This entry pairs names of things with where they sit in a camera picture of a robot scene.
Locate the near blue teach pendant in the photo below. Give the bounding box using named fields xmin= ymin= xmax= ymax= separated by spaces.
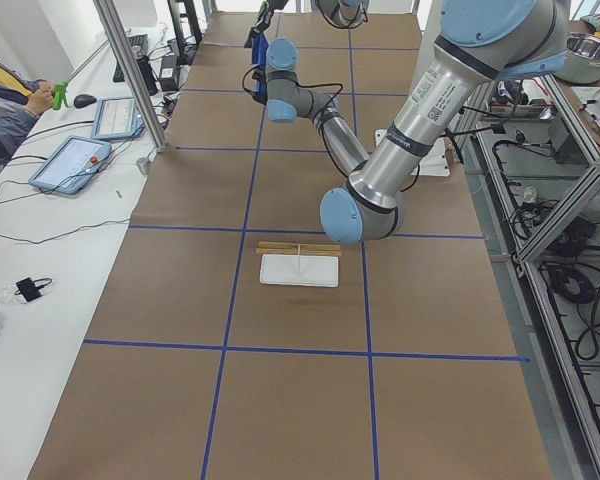
xmin=28 ymin=136 xmax=113 ymax=195

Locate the small black clip device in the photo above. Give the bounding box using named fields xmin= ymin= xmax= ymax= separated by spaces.
xmin=15 ymin=277 xmax=53 ymax=303

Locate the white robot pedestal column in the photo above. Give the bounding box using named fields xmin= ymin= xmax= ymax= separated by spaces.
xmin=374 ymin=1 xmax=462 ymax=189

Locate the black keyboard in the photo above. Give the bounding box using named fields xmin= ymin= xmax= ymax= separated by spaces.
xmin=112 ymin=33 xmax=150 ymax=84

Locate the second robot arm grey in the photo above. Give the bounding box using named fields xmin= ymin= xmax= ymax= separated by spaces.
xmin=314 ymin=0 xmax=368 ymax=30

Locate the green spray bottle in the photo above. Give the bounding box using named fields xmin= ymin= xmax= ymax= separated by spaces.
xmin=52 ymin=81 xmax=69 ymax=111

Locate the blue microfibre towel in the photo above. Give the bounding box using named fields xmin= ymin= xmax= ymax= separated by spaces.
xmin=251 ymin=33 xmax=269 ymax=65

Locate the black power brick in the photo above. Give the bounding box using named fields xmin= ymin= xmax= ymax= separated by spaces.
xmin=158 ymin=54 xmax=181 ymax=92

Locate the far blue teach pendant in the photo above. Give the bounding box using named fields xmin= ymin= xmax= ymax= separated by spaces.
xmin=91 ymin=97 xmax=144 ymax=141

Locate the person seated at table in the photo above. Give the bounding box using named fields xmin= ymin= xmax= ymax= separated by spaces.
xmin=0 ymin=61 xmax=56 ymax=165

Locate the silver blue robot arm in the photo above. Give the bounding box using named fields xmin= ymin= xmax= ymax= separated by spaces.
xmin=264 ymin=0 xmax=570 ymax=244

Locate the blue teach pendant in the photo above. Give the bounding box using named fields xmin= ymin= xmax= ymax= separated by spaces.
xmin=91 ymin=97 xmax=144 ymax=141
xmin=28 ymin=136 xmax=113 ymax=195

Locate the steel cooking pot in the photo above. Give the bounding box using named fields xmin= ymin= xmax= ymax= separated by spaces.
xmin=555 ymin=32 xmax=600 ymax=85

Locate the aluminium frame post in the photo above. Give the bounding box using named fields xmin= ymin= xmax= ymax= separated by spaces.
xmin=93 ymin=0 xmax=167 ymax=152

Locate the black computer mouse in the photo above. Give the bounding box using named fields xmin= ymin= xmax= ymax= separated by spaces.
xmin=73 ymin=94 xmax=97 ymax=109

